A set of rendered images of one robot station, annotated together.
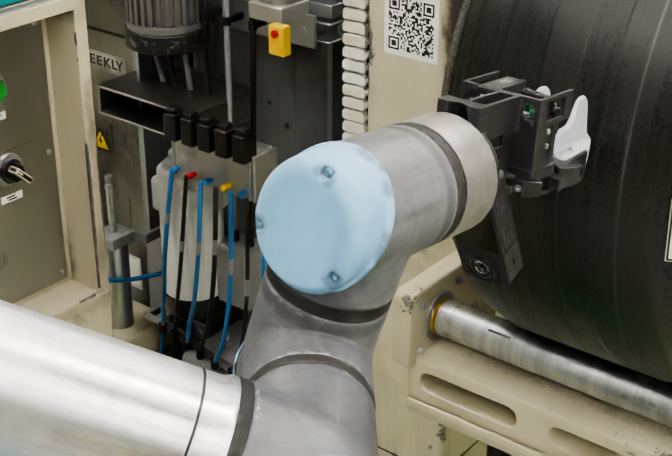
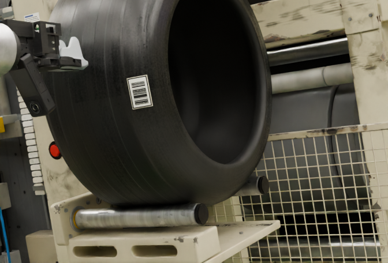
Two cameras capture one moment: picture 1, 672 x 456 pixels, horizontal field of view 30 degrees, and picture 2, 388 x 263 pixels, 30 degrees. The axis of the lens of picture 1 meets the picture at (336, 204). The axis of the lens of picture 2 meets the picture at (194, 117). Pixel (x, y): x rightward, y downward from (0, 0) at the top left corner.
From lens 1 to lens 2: 0.70 m
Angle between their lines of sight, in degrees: 23
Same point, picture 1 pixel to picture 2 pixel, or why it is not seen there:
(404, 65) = not seen: hidden behind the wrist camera
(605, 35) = (90, 23)
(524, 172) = (40, 53)
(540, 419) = (126, 244)
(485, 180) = (8, 38)
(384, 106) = (41, 130)
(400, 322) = (55, 220)
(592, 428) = (148, 237)
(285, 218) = not seen: outside the picture
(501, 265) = (41, 101)
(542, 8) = (66, 23)
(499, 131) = (22, 34)
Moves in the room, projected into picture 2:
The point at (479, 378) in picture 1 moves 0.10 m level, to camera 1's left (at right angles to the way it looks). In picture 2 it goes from (97, 237) to (52, 245)
